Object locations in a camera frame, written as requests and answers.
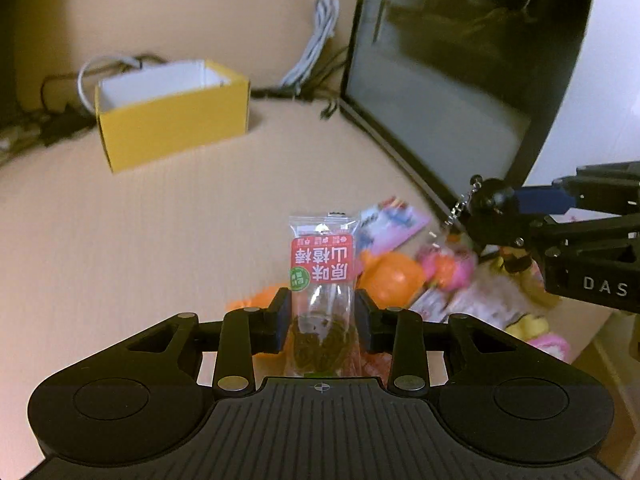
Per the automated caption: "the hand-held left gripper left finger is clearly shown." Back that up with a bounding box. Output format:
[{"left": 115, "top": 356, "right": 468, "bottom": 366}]
[{"left": 122, "top": 287, "right": 292, "bottom": 395}]

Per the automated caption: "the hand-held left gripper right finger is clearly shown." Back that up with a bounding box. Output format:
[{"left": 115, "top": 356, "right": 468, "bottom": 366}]
[{"left": 354, "top": 289, "right": 521, "bottom": 395}]

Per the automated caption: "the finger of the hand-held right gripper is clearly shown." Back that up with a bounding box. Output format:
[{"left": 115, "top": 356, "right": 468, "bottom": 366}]
[
  {"left": 515, "top": 161, "right": 640, "bottom": 216},
  {"left": 465, "top": 177, "right": 640, "bottom": 257}
]

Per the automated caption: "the pink keychain toy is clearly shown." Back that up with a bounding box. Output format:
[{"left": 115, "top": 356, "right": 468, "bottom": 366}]
[{"left": 417, "top": 175, "right": 485, "bottom": 292}]

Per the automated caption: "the clear snack packet red label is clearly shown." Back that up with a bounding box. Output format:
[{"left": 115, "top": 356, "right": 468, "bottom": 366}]
[{"left": 282, "top": 212, "right": 363, "bottom": 378}]

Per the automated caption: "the yellow toy with pink end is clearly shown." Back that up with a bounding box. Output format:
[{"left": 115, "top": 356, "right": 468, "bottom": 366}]
[{"left": 505, "top": 312, "right": 572, "bottom": 363}]

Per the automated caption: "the cartoon printed packet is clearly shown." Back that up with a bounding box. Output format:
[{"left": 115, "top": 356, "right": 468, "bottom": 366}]
[{"left": 359, "top": 197, "right": 432, "bottom": 256}]

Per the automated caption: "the orange plastic wrapper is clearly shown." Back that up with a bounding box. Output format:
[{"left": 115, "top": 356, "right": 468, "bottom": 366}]
[{"left": 227, "top": 287, "right": 281, "bottom": 312}]

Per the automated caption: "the yellow plush toy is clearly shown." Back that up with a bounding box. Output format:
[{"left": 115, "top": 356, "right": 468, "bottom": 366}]
[{"left": 492, "top": 252, "right": 561, "bottom": 308}]

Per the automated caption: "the white printed packet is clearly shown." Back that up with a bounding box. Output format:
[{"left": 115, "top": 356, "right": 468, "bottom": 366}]
[{"left": 412, "top": 270, "right": 506, "bottom": 323}]

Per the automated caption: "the black monitor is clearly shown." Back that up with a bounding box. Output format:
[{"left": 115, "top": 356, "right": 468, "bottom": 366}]
[{"left": 340, "top": 0, "right": 598, "bottom": 221}]

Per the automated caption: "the yellow cardboard box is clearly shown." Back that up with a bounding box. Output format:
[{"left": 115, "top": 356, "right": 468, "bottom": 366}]
[{"left": 95, "top": 59, "right": 251, "bottom": 173}]

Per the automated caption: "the black monitor cable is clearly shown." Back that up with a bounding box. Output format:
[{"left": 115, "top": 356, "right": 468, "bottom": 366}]
[{"left": 250, "top": 85, "right": 347, "bottom": 122}]

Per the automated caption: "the white cable bundle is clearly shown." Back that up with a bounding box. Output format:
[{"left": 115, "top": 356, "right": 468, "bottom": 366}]
[{"left": 280, "top": 0, "right": 341, "bottom": 93}]

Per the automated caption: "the black cable bundle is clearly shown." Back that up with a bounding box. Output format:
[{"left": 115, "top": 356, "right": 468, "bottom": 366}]
[{"left": 0, "top": 75, "right": 97, "bottom": 161}]

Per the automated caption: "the white looped cable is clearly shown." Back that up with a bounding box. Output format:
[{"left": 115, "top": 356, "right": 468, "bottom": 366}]
[{"left": 77, "top": 55, "right": 146, "bottom": 111}]

